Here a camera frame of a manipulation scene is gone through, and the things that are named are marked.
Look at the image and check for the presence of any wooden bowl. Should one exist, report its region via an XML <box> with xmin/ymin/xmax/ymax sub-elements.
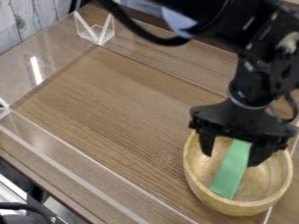
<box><xmin>183</xmin><ymin>132</ymin><xmax>294</xmax><ymax>217</ymax></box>

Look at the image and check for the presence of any clear acrylic corner bracket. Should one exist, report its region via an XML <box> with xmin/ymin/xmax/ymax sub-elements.
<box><xmin>74</xmin><ymin>11</ymin><xmax>115</xmax><ymax>46</ymax></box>

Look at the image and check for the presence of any black equipment under table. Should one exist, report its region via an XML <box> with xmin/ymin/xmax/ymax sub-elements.
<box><xmin>0</xmin><ymin>197</ymin><xmax>61</xmax><ymax>224</ymax></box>

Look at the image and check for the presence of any black cable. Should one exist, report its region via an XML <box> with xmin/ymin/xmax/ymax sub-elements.
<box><xmin>98</xmin><ymin>0</ymin><xmax>193</xmax><ymax>47</ymax></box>

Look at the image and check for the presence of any green rectangular block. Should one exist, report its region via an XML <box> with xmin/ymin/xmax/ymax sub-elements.
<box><xmin>210</xmin><ymin>139</ymin><xmax>251</xmax><ymax>200</ymax></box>

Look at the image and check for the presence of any clear acrylic wall panel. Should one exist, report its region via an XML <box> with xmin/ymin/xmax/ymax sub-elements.
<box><xmin>0</xmin><ymin>109</ymin><xmax>198</xmax><ymax>224</ymax></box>

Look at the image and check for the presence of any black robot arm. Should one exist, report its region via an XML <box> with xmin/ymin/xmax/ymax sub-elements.
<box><xmin>154</xmin><ymin>0</ymin><xmax>299</xmax><ymax>166</ymax></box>

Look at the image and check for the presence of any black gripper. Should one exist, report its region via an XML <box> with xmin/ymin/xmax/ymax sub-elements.
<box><xmin>190</xmin><ymin>100</ymin><xmax>295</xmax><ymax>167</ymax></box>

